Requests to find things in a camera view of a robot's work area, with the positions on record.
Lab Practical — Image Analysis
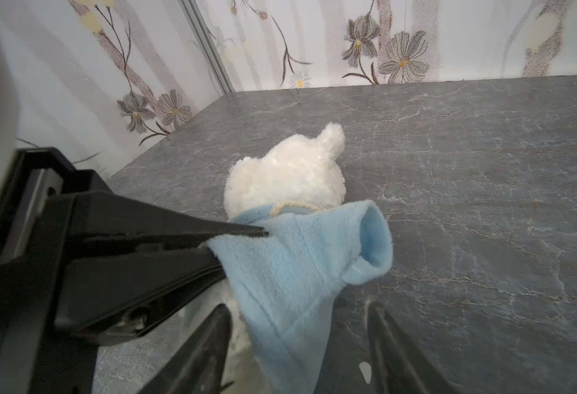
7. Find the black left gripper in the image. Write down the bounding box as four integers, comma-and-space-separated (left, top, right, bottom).
0, 148, 269, 393

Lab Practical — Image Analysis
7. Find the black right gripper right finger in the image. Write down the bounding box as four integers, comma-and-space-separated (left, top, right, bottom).
366, 302, 456, 394

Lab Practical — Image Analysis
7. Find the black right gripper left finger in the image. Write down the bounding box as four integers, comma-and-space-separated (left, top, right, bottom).
140, 305, 232, 394

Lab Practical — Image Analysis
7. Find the light blue fleece hoodie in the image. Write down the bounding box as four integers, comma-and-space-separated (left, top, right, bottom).
208, 200, 393, 393

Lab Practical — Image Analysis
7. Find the white plush teddy bear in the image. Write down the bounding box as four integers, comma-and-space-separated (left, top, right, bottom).
178, 123, 346, 393

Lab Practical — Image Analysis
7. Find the aluminium corner post left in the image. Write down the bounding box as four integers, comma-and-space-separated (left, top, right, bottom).
181, 0, 235, 95

